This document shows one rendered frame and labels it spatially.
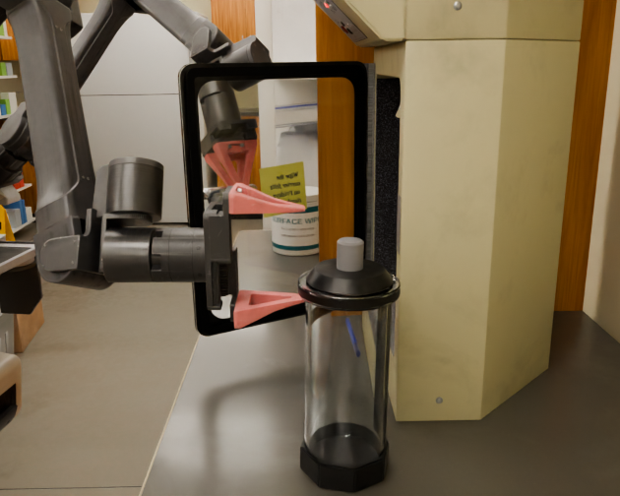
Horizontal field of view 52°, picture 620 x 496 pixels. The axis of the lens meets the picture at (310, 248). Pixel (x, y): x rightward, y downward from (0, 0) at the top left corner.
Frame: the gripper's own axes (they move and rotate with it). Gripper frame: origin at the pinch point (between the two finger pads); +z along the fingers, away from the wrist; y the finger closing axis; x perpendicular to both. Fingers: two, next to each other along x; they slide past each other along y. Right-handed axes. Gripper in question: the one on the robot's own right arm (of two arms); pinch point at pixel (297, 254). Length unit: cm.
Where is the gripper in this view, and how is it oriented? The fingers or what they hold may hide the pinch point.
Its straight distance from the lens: 67.0
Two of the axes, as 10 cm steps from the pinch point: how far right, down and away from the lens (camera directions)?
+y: 0.0, -9.6, -2.6
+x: -0.1, -2.6, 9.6
